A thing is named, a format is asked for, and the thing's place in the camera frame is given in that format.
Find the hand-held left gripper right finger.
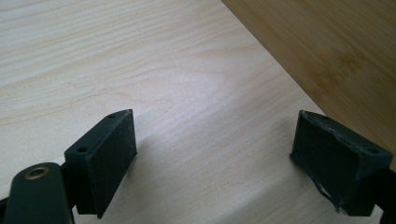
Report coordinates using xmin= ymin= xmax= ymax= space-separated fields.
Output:
xmin=290 ymin=109 xmax=394 ymax=217

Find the wooden tea box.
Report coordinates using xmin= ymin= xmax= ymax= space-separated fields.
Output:
xmin=220 ymin=0 xmax=396 ymax=172

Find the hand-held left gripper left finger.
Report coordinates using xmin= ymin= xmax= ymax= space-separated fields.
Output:
xmin=64 ymin=108 xmax=138 ymax=219

